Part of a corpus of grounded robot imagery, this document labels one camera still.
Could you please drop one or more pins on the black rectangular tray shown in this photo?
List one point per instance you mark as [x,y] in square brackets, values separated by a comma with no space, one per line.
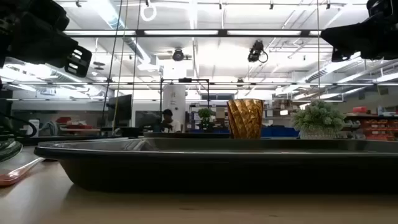
[217,168]

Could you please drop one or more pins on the black computer monitor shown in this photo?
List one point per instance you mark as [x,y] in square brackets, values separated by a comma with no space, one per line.
[121,107]

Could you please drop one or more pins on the green potted plant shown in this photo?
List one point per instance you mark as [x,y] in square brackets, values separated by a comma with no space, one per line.
[318,118]

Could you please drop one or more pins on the shelf with red bins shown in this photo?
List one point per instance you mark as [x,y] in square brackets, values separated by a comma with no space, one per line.
[377,127]

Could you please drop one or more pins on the round black ceiling camera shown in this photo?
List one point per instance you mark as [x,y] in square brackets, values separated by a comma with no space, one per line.
[178,55]

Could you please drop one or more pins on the white appliance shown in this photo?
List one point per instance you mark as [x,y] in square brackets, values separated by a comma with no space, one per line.
[33,128]

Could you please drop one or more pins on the black round plate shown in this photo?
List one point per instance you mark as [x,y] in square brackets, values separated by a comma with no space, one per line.
[9,151]

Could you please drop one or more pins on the person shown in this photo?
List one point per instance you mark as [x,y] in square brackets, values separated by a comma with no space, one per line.
[169,123]

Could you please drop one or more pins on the orange plastic utensil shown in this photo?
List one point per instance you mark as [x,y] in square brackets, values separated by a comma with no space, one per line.
[18,174]

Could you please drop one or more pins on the small background potted plant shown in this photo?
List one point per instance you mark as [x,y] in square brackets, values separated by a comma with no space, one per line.
[206,116]

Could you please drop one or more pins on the amber ribbed glass cup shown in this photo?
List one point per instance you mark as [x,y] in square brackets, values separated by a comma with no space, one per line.
[245,119]

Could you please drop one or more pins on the black metal table frame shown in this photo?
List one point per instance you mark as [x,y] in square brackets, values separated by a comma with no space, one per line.
[93,139]

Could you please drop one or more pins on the blue storage bins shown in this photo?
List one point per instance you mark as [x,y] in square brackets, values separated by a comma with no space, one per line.
[280,131]

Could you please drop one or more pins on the overhead light bar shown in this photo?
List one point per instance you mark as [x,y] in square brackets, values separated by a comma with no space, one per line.
[140,32]

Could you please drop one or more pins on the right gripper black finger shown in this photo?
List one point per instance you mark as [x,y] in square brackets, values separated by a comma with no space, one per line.
[340,39]

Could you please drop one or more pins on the white pillar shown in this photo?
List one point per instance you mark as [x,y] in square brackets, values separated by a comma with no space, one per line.
[174,102]

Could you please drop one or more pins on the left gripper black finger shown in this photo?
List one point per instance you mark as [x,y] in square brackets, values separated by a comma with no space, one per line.
[87,60]

